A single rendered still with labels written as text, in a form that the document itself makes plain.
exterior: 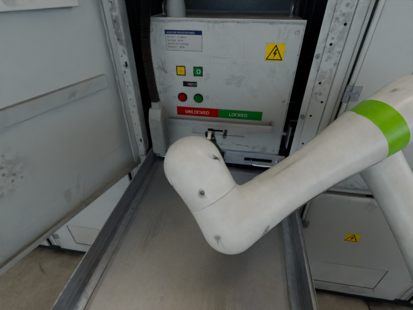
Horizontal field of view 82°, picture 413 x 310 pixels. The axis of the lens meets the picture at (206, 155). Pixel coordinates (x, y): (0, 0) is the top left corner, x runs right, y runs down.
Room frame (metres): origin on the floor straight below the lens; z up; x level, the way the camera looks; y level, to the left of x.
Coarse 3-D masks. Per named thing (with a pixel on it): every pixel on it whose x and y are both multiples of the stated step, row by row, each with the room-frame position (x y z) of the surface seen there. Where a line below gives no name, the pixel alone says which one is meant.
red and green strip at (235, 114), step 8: (184, 112) 0.83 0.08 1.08; (192, 112) 0.83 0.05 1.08; (200, 112) 0.82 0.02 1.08; (208, 112) 0.82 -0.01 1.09; (216, 112) 0.81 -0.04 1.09; (224, 112) 0.81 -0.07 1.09; (232, 112) 0.80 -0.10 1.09; (240, 112) 0.80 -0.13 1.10; (248, 112) 0.79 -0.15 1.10; (256, 112) 0.79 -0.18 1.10; (256, 120) 0.79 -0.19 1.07
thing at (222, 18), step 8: (152, 16) 0.91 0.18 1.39; (160, 16) 0.91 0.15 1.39; (192, 16) 0.91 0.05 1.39; (200, 16) 0.91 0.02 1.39; (208, 16) 0.91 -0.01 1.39; (216, 16) 0.91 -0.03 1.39; (224, 16) 0.91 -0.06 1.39; (232, 16) 0.91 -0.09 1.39; (240, 16) 0.91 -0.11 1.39; (248, 16) 0.91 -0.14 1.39; (256, 16) 0.91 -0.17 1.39; (264, 16) 0.91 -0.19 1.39; (272, 16) 0.91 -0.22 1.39; (280, 16) 0.91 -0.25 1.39; (296, 16) 0.91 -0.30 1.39; (304, 32) 0.77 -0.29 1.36; (288, 104) 0.77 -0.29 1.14
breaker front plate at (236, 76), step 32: (160, 32) 0.84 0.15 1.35; (224, 32) 0.81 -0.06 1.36; (256, 32) 0.79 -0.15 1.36; (288, 32) 0.78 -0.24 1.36; (160, 64) 0.84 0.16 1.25; (192, 64) 0.83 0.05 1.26; (224, 64) 0.81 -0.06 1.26; (256, 64) 0.79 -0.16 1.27; (288, 64) 0.78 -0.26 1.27; (160, 96) 0.85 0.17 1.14; (192, 96) 0.83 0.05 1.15; (224, 96) 0.81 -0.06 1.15; (256, 96) 0.79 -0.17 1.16; (288, 96) 0.77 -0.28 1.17; (192, 128) 0.82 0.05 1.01
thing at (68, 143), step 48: (0, 0) 0.58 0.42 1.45; (48, 0) 0.66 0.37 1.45; (96, 0) 0.82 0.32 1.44; (0, 48) 0.56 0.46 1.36; (48, 48) 0.66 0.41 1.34; (96, 48) 0.79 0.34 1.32; (0, 96) 0.53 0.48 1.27; (48, 96) 0.60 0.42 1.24; (96, 96) 0.74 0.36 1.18; (0, 144) 0.48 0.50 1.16; (48, 144) 0.57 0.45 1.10; (96, 144) 0.70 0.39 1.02; (0, 192) 0.44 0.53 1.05; (48, 192) 0.52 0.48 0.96; (96, 192) 0.64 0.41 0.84; (0, 240) 0.38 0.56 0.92
